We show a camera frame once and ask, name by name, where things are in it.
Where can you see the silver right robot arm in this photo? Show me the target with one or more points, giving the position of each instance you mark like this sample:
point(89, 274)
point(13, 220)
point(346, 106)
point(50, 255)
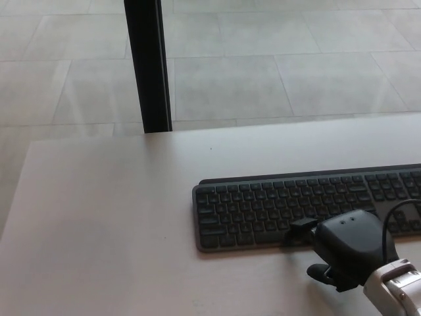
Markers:
point(394, 286)

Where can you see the black metal window post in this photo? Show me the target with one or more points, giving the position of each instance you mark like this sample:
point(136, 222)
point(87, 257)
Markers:
point(148, 66)

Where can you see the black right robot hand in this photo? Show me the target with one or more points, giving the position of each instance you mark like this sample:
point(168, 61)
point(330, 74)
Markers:
point(348, 247)

